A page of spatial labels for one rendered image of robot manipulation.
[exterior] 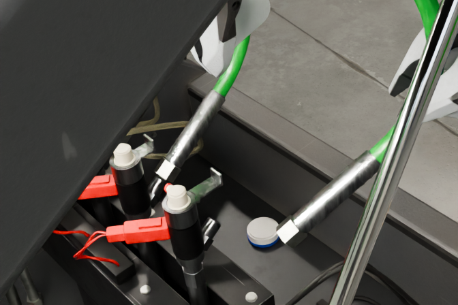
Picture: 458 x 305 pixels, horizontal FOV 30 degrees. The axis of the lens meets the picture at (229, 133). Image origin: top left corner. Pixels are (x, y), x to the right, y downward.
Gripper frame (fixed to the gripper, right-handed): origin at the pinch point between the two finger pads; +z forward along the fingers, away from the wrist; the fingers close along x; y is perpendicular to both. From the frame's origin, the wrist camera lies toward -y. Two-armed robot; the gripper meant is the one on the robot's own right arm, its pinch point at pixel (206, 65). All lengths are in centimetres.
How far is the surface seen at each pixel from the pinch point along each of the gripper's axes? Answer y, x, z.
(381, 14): 157, 124, 121
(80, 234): -9.1, 13.4, 21.8
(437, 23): -12.5, -31.6, -23.0
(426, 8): 8.3, -14.5, -6.8
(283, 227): -1.9, -9.7, 9.8
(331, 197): 1.5, -11.7, 7.6
